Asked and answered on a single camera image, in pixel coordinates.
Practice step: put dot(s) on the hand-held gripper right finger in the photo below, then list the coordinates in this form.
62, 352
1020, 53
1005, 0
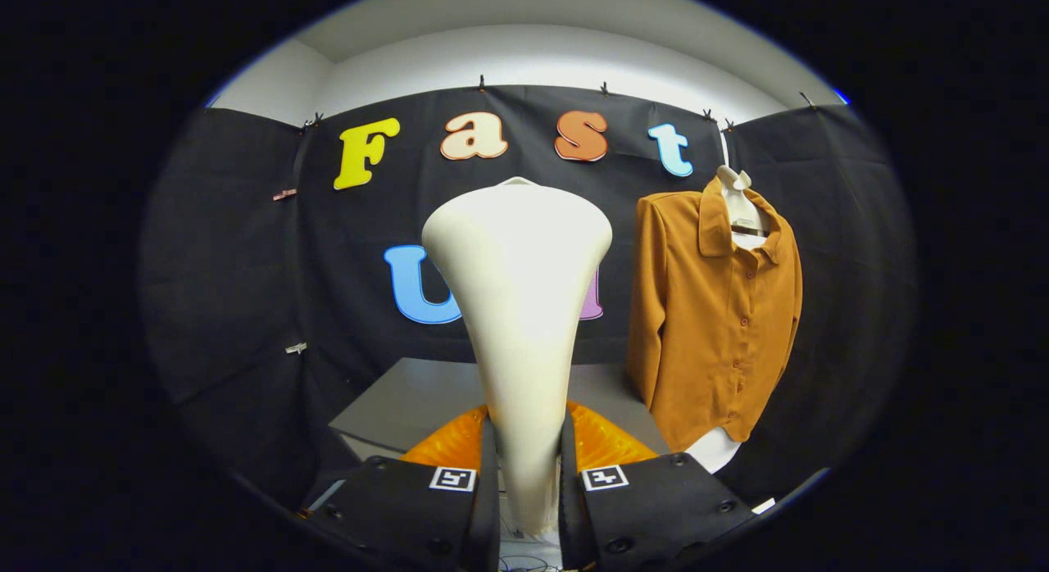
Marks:
647, 515

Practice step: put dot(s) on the reddish clothespin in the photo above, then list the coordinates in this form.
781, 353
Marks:
285, 194

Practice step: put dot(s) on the white clothes hanger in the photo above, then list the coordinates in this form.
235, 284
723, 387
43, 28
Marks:
735, 199

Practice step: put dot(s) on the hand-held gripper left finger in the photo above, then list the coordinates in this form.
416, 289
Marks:
410, 515

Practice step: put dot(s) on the orange button-up shirt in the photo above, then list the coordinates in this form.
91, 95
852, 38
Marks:
697, 351

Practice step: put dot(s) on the white garment steamer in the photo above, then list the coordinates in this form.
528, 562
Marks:
516, 310

